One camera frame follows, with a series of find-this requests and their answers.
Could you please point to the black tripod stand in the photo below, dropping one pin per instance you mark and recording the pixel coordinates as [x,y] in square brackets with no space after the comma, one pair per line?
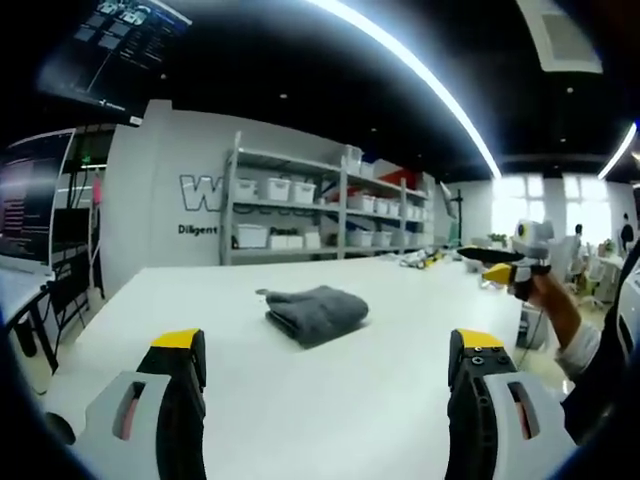
[457,215]

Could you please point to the dark computer monitor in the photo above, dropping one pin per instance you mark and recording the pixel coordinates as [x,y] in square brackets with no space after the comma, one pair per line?
[30,200]

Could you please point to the grey metal shelving unit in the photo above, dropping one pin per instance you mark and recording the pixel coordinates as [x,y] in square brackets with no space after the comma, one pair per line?
[340,210]

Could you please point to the person's right hand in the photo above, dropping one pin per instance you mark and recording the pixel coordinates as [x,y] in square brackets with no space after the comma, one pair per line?
[545,292]

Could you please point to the grey towel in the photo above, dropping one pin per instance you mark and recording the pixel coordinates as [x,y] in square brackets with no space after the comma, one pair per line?
[320,312]

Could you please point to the ceiling air vent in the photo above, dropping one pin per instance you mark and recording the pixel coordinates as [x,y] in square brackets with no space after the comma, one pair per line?
[565,35]

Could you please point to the row of white storage boxes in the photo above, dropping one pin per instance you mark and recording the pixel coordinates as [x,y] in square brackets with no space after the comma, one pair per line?
[305,192]

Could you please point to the green potted plants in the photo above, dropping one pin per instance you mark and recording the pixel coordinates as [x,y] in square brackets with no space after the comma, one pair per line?
[497,240]

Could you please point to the short ceiling light strip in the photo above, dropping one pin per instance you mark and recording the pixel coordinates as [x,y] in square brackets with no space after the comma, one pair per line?
[617,150]

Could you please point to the white worn chest device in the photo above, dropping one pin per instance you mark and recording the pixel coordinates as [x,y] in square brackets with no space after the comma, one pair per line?
[631,310]

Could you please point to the long ceiling light strip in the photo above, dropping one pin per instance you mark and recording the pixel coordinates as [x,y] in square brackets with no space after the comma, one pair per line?
[425,70]

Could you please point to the hanging dark display screen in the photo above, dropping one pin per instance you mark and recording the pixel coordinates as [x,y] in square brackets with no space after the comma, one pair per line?
[115,55]

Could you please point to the small items on table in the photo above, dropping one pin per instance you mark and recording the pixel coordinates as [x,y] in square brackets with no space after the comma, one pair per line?
[422,260]

